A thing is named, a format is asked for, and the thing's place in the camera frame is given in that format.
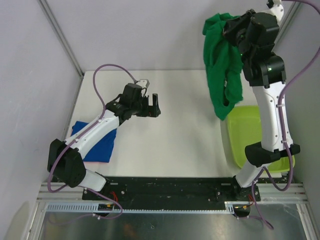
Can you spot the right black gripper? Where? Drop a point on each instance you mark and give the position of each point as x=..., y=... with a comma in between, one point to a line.
x=232, y=26

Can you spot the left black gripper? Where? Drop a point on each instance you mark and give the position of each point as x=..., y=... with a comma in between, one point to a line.
x=150, y=110

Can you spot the green t shirt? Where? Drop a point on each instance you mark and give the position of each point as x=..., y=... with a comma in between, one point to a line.
x=223, y=66

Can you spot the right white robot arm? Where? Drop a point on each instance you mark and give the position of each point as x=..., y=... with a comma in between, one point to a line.
x=266, y=74

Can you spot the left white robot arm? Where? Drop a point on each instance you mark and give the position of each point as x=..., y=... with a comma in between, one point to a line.
x=66, y=157

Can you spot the folded blue t shirt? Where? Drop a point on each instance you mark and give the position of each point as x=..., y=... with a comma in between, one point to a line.
x=102, y=151

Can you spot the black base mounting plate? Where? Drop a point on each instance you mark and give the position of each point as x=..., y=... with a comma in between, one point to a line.
x=216, y=188

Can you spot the lime green plastic bin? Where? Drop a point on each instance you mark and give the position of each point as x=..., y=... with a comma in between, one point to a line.
x=244, y=128

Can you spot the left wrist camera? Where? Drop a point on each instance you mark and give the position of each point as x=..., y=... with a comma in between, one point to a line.
x=144, y=83

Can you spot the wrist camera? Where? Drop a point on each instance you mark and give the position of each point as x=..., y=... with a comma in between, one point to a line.
x=274, y=4
x=144, y=83

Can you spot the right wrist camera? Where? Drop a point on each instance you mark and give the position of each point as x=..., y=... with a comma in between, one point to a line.
x=274, y=4

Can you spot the right corner aluminium post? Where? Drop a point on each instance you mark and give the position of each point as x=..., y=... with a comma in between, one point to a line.
x=286, y=22

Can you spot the corner aluminium post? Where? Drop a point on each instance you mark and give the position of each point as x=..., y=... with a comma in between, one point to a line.
x=48, y=13
x=286, y=22

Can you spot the grey slotted cable duct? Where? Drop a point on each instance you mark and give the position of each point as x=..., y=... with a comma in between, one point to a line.
x=97, y=207

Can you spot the left corner aluminium post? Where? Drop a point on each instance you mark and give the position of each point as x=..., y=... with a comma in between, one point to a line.
x=48, y=13

